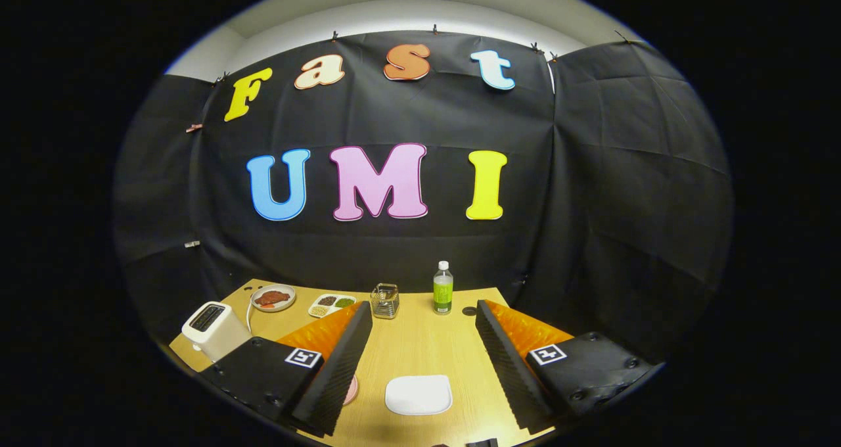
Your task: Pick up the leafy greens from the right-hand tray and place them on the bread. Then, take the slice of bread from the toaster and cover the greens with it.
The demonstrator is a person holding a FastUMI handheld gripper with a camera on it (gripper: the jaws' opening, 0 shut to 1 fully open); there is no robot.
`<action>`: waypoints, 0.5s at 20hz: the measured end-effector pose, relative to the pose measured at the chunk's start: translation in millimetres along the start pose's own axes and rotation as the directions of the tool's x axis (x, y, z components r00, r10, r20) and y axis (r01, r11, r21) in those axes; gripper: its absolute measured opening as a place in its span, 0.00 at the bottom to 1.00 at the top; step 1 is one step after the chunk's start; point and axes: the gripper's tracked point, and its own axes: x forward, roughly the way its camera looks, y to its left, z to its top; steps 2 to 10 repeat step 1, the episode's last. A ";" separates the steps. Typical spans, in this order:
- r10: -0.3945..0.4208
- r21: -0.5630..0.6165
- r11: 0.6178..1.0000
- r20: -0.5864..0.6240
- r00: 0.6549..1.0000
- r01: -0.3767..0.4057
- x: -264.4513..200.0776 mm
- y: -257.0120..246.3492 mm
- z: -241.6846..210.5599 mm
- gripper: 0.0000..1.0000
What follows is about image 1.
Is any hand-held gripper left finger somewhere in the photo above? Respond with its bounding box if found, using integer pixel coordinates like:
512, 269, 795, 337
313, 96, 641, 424
200, 300, 374, 438

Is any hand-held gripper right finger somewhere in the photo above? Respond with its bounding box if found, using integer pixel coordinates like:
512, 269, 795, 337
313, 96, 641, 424
474, 299, 658, 436

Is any white divided dish with beans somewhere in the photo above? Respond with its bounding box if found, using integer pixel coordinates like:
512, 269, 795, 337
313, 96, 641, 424
308, 293, 357, 319

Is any white square plate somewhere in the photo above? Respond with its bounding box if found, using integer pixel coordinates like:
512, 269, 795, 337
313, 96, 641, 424
384, 375, 453, 416

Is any round white plate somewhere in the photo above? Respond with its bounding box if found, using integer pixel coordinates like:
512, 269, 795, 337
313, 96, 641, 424
250, 284, 297, 313

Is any clear bottle with green label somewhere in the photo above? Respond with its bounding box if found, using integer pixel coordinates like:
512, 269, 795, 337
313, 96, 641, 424
433, 260, 454, 316

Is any white toaster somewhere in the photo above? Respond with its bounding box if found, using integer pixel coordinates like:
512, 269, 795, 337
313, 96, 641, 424
181, 301, 253, 364

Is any black backdrop cloth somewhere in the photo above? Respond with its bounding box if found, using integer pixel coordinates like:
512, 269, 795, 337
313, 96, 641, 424
112, 30, 735, 369

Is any wire mesh utensil holder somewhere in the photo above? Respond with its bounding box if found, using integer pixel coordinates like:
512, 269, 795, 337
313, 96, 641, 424
371, 283, 401, 320

